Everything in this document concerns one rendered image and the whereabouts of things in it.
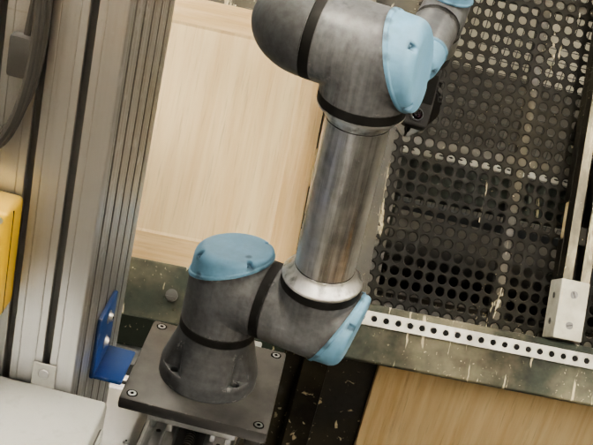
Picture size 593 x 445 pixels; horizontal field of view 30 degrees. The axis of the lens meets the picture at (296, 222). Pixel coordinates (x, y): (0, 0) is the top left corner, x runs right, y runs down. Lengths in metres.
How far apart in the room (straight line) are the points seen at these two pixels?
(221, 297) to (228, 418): 0.18
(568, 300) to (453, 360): 0.27
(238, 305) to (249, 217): 0.74
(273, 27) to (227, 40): 1.00
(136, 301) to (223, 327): 0.66
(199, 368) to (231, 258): 0.18
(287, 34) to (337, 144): 0.16
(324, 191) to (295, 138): 0.89
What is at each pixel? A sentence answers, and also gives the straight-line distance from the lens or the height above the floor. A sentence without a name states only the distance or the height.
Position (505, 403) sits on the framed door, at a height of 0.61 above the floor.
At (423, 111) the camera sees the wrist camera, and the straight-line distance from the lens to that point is 1.86.
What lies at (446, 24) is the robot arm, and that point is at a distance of 1.74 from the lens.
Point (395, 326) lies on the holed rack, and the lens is 2.26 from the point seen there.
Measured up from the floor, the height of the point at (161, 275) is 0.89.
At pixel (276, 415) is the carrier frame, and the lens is 2.67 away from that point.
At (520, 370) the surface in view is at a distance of 2.33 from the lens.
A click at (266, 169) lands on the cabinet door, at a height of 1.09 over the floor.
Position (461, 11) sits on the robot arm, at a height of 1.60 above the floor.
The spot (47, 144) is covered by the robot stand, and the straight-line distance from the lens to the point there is 1.16.
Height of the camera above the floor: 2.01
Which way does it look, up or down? 26 degrees down
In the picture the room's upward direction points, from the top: 14 degrees clockwise
